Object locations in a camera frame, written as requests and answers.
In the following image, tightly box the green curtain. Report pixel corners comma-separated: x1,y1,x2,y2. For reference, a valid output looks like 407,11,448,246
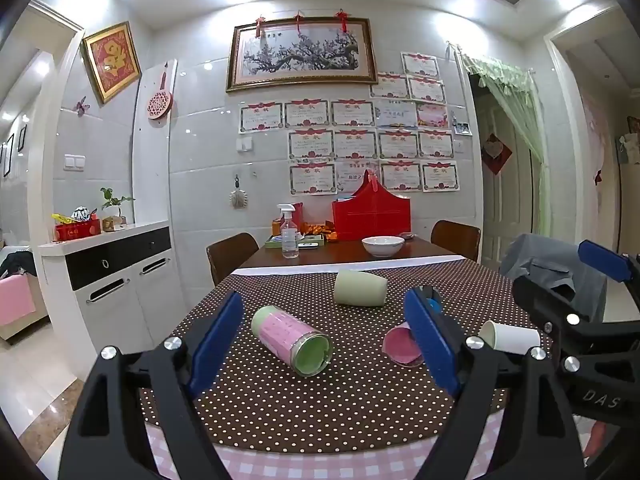
457,50,553,235

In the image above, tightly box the green cup with pink sleeve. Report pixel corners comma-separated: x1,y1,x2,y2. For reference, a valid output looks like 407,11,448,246
251,305,334,378

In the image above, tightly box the framed blossom painting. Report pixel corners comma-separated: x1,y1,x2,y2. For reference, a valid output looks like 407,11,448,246
226,16,379,93

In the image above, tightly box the green flat box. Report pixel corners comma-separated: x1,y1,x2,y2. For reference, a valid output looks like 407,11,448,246
264,234,326,250

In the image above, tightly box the grey jacket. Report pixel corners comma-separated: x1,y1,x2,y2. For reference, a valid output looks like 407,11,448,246
499,233,608,322

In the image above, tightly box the pale green cup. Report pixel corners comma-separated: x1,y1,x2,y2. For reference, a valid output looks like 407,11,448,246
333,270,389,307

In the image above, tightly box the wooden dining table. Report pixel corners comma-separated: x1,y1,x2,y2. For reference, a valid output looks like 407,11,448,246
239,236,463,271

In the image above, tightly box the brown dotted tablecloth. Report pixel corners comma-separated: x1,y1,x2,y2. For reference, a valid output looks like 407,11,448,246
137,256,553,456

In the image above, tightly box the clear spray bottle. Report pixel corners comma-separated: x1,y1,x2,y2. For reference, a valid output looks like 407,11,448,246
278,203,300,260

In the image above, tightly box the pink checked tablecloth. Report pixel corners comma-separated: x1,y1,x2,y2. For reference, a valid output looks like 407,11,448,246
142,407,506,480

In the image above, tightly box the framed red gold picture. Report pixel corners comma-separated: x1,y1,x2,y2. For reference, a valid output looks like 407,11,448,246
81,21,142,106

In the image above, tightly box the white sideboard cabinet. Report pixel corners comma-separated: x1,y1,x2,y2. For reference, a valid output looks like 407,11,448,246
39,219,175,356

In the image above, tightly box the potted green plant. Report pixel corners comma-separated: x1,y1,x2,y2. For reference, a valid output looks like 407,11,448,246
100,187,136,232

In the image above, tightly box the white paper cup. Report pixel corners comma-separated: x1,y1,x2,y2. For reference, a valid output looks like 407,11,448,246
479,320,542,353

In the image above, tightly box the pink round hanging ornament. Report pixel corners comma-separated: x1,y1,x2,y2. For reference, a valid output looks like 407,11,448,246
146,62,174,122

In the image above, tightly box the white bowl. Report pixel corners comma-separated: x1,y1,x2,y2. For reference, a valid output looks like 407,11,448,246
362,236,406,259

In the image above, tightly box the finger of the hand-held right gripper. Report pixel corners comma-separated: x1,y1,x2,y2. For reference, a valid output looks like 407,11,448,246
577,240,640,285
512,275,593,333

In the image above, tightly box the red diamond door decoration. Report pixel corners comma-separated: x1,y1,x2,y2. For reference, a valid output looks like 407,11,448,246
481,133,513,176

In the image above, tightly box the group of wall certificates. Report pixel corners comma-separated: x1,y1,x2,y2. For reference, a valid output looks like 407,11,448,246
238,51,461,196

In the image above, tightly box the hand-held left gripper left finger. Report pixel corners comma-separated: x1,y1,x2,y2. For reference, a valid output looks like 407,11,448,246
59,290,245,480

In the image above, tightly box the red gift bag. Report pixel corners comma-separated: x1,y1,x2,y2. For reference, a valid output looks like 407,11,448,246
332,170,412,243

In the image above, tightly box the round hanging brush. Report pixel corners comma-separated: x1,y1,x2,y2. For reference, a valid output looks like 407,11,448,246
229,174,249,209

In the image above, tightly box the white door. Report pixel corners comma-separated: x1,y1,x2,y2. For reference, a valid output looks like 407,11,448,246
472,76,537,273

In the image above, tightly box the brown chair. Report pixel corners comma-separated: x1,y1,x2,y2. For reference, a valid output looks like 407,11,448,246
206,232,260,287
430,220,482,263

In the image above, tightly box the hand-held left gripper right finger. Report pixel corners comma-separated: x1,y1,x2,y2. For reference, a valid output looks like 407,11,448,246
403,287,586,480

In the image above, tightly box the pink blanket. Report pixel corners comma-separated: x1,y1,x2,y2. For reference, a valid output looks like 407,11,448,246
0,276,37,328

